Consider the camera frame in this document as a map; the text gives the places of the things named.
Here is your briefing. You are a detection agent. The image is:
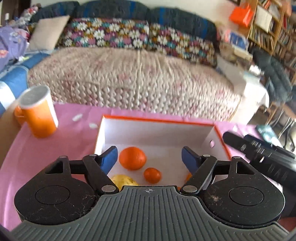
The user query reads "wooden bookshelf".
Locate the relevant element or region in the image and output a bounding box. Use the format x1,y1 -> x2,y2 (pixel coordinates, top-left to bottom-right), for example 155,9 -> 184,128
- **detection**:
246,1 -> 295,74

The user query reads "orange white cup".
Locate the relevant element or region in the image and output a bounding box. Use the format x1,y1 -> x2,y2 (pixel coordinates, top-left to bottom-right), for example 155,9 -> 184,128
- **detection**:
14,85 -> 59,138

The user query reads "purple floral cloth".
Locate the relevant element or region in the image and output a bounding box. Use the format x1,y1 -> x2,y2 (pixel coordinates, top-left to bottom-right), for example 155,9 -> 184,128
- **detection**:
1,26 -> 30,71

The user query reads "orange tangerine front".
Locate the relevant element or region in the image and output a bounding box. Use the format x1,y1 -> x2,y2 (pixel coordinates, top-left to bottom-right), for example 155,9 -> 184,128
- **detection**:
144,168 -> 162,184

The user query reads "orange cardboard box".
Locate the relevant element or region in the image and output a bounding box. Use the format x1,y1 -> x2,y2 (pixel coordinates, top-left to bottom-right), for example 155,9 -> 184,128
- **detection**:
94,115 -> 231,187

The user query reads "reddish orange tangerine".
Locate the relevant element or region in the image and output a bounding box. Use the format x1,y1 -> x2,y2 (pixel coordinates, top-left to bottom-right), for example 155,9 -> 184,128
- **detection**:
185,173 -> 192,183

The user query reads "dark green jacket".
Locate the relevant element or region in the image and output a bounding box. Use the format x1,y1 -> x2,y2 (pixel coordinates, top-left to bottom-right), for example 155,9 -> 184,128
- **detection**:
251,47 -> 292,103

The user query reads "dark blue sofa backrest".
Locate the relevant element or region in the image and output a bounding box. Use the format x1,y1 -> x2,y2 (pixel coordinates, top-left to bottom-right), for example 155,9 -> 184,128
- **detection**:
30,1 -> 217,42

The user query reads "yellow pear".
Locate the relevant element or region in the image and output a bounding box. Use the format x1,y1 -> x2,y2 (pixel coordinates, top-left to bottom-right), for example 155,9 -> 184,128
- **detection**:
111,174 -> 139,191

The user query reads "blue white striped blanket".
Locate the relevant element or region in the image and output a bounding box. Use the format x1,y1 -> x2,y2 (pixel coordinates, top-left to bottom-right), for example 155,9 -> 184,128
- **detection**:
0,52 -> 50,116

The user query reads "floral cushion left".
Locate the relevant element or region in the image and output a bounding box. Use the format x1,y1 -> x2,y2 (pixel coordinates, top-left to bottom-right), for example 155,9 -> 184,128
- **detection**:
57,18 -> 149,49

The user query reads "teal book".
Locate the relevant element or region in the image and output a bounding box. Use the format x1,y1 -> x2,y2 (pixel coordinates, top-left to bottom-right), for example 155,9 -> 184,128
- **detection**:
255,125 -> 282,148

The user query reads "orange paper bag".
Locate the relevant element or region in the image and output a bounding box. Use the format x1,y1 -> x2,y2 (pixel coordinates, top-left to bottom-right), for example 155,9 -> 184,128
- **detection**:
229,3 -> 254,28

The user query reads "large orange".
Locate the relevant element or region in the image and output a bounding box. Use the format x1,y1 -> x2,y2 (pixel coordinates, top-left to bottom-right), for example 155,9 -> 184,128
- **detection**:
119,147 -> 147,171

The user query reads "floral cushion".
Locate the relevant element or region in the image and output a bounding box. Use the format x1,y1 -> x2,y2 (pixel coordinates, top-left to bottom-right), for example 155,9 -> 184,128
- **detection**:
147,23 -> 217,67
57,18 -> 149,49

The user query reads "stack of books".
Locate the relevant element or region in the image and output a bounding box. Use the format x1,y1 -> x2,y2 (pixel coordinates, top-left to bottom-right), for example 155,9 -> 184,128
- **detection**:
216,22 -> 264,76

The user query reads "white cloth under books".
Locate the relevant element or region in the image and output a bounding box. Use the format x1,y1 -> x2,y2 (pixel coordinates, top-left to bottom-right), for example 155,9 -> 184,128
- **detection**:
217,55 -> 270,113

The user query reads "floral cushion right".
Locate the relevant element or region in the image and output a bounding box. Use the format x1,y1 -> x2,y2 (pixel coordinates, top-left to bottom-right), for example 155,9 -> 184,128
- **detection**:
147,23 -> 217,67

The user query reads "pink tablecloth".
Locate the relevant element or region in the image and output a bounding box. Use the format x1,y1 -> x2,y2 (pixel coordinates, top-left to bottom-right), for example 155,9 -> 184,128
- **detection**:
1,103 -> 258,230

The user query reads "beige pillow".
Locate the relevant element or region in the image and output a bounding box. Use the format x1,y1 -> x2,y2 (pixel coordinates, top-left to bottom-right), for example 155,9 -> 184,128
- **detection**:
28,15 -> 70,51

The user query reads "quilted beige bedspread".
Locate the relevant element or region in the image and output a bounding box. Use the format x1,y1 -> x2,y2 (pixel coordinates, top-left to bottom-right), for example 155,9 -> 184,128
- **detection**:
27,47 -> 241,121

